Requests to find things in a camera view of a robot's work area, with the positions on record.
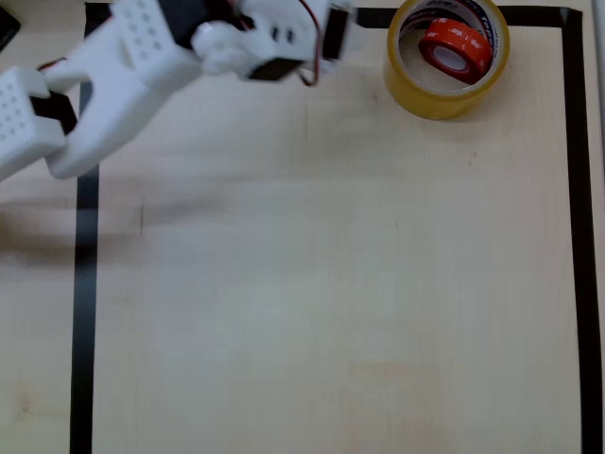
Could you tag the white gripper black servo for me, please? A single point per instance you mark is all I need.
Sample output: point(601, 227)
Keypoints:
point(337, 34)

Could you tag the small red tape roll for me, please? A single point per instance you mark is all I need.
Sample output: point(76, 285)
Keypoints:
point(472, 47)

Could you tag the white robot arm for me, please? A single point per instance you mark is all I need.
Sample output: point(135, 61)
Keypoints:
point(118, 80)

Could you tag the large yellow tape roll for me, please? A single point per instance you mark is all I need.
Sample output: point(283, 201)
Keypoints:
point(425, 101)

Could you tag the flat black object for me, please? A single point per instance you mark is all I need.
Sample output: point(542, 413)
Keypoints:
point(7, 28)

